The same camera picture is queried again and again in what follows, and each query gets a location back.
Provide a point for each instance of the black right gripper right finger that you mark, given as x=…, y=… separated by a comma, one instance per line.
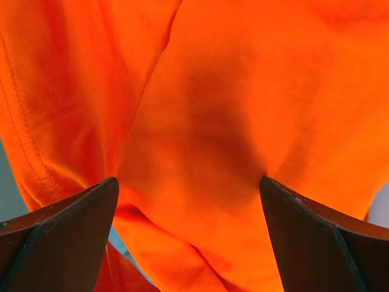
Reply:
x=321, y=249

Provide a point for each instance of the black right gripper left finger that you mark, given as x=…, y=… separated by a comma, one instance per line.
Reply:
x=59, y=247

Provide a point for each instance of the orange t-shirt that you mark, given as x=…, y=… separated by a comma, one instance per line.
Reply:
x=189, y=104

